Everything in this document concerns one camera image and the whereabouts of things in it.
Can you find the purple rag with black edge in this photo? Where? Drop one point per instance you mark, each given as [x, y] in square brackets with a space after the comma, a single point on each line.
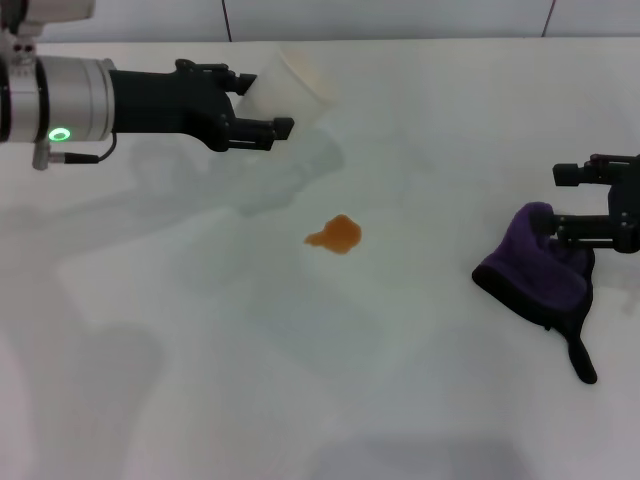
[525, 270]

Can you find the white paper cup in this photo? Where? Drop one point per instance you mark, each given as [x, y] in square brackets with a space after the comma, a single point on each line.
[280, 95]

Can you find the brown liquid stain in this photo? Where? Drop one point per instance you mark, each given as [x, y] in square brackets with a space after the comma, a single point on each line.
[337, 235]

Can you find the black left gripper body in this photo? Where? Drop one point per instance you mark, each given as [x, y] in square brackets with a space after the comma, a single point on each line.
[160, 102]

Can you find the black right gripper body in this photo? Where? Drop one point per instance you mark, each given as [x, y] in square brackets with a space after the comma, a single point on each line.
[630, 215]

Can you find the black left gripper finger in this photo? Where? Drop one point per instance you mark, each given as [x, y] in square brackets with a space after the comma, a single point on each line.
[260, 131]
[235, 82]

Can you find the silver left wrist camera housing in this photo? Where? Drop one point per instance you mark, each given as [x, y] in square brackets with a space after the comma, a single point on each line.
[50, 7]

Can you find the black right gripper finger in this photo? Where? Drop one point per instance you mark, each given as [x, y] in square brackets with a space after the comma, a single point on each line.
[569, 175]
[590, 230]

